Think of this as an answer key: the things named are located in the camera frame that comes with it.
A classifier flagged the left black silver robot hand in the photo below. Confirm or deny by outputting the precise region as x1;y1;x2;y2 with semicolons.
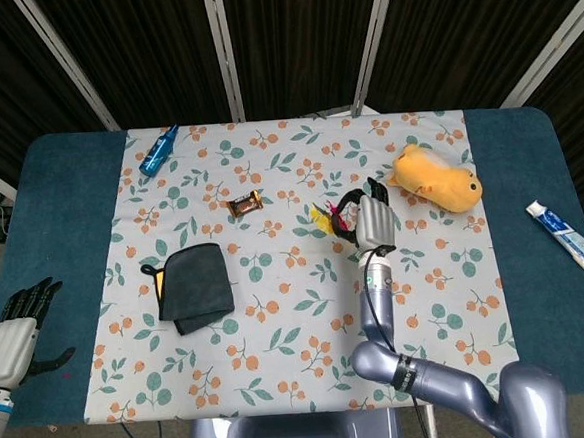
0;276;79;392

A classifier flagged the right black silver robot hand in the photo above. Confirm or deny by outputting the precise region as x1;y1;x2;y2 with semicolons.
328;175;401;260

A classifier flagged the colourful feather shuttlecock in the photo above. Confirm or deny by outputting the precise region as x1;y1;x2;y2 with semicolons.
310;199;350;240

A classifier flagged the floral tablecloth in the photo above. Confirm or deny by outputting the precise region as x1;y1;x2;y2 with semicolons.
63;102;529;431

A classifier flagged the yellow plush toy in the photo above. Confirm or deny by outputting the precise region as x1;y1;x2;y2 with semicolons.
383;138;486;219

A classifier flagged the dark blue table cover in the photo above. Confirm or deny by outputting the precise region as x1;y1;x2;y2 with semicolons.
0;96;584;435

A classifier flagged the brown snack bar wrapper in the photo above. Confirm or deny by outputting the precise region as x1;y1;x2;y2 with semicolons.
225;189;266;220

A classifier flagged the dark grey folded cloth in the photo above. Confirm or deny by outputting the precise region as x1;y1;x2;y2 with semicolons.
139;240;238;339

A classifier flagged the white blue toothpaste tube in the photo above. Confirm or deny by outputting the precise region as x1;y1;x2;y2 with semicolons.
524;197;584;281

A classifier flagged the white table leg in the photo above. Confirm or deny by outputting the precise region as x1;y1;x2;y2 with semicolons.
423;403;440;438

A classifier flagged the blue spray bottle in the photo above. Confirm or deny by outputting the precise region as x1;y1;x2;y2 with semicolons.
135;124;184;180

